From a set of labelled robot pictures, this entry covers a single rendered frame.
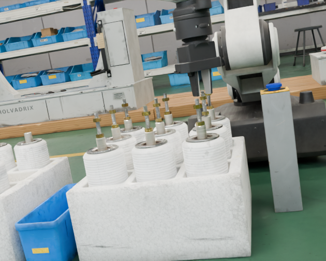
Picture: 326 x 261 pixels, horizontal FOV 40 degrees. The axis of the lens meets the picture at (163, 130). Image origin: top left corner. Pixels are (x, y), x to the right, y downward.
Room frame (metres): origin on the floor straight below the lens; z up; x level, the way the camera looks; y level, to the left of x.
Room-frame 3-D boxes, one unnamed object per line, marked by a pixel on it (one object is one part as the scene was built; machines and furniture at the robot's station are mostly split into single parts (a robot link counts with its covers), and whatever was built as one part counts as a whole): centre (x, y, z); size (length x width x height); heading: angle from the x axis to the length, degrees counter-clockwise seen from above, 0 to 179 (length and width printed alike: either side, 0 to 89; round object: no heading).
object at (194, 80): (1.08, -0.09, 0.36); 0.03 x 0.02 x 0.06; 28
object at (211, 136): (0.98, -0.08, 0.25); 0.08 x 0.08 x 0.01
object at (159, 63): (6.11, 0.00, 0.36); 0.50 x 0.38 x 0.21; 168
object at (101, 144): (1.03, 0.15, 0.26); 0.02 x 0.02 x 0.03
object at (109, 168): (1.03, 0.15, 0.16); 0.10 x 0.10 x 0.18
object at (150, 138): (1.00, 0.03, 0.26); 0.02 x 0.02 x 0.03
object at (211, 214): (1.12, 0.01, 0.09); 0.39 x 0.39 x 0.18; 77
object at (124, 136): (1.15, 0.12, 0.25); 0.08 x 0.08 x 0.01
